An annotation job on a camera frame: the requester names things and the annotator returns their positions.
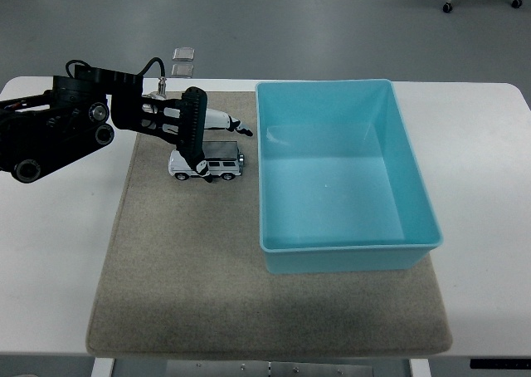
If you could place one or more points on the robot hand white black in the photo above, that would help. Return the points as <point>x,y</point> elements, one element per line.
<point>216,119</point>

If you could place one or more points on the white toy car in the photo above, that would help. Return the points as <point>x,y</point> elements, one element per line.
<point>226,165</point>

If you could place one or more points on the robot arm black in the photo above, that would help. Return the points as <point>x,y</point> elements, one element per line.
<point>70,123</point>

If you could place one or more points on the blue plastic box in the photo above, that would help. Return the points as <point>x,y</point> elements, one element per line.
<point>332,194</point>

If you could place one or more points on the silver floor socket cover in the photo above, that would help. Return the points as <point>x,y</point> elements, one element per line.
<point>183,54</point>
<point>182,70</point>

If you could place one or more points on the grey felt mat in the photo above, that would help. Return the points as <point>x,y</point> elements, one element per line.
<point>186,269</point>

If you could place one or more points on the grey metal plate with screws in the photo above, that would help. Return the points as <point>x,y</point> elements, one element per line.
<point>290,370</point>

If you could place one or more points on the white table leg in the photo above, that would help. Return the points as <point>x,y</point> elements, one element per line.
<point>420,368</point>
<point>101,368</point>

